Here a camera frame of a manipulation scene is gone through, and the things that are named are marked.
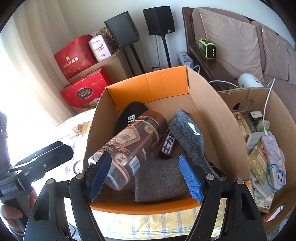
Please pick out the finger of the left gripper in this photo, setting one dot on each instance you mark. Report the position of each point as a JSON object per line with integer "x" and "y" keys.
{"x": 50, "y": 160}
{"x": 40, "y": 152}

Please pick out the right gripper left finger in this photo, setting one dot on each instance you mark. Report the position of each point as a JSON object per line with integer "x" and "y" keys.
{"x": 99, "y": 166}

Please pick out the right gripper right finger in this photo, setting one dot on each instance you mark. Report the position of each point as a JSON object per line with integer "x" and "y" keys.
{"x": 193, "y": 176}

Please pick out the snickers candy bar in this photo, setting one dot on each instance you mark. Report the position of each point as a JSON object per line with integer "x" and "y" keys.
{"x": 167, "y": 145}

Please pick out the dark grey knit sock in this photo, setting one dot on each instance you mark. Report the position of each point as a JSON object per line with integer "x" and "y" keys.
{"x": 192, "y": 141}

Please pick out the brown label jar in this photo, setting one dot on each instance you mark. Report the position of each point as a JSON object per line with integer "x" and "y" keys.
{"x": 130, "y": 147}

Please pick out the black sock white text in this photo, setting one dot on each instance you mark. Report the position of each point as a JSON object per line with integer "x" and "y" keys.
{"x": 129, "y": 115}

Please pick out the light grey sock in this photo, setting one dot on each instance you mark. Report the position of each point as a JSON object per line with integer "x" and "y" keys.
{"x": 159, "y": 179}

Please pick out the person's left hand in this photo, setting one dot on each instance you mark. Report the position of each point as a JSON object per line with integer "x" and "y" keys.
{"x": 11, "y": 214}

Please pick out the yellow plaid tablecloth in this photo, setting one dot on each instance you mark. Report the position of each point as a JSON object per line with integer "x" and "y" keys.
{"x": 74, "y": 132}

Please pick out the red chocolate gift bag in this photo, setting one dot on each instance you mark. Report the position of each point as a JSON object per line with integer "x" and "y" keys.
{"x": 85, "y": 92}

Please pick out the beige curtain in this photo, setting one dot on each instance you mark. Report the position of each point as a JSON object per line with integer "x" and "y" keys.
{"x": 29, "y": 40}

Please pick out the white power strip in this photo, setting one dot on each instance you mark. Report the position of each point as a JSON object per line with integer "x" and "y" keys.
{"x": 276, "y": 174}

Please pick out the red tea gift bag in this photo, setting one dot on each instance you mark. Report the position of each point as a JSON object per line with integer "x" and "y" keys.
{"x": 76, "y": 57}

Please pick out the brown cardboard clutter box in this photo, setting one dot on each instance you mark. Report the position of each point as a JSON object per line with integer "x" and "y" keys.
{"x": 278, "y": 142}

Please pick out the brown cardboard carton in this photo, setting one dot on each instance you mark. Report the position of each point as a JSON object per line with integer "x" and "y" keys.
{"x": 116, "y": 66}

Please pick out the white tissue roll pack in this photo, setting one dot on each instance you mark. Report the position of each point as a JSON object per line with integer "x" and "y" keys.
{"x": 101, "y": 47}

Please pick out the white round device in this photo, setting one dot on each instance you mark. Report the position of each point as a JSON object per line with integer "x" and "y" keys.
{"x": 247, "y": 80}

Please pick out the white blue small box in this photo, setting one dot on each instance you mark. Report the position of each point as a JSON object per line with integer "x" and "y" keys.
{"x": 185, "y": 59}

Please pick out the green portable radio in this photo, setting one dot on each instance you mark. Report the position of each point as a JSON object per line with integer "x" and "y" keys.
{"x": 207, "y": 48}

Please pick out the left black speaker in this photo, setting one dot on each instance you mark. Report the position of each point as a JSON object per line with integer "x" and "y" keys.
{"x": 125, "y": 33}

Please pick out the black speaker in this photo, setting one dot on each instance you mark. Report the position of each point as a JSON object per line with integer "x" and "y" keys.
{"x": 125, "y": 33}
{"x": 160, "y": 22}

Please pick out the beige sofa cushion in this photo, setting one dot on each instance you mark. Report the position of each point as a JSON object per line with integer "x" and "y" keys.
{"x": 236, "y": 42}

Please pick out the brown sofa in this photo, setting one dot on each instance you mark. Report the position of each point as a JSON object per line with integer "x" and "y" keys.
{"x": 276, "y": 53}

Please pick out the right black speaker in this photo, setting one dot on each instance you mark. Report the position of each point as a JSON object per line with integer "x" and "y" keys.
{"x": 160, "y": 22}

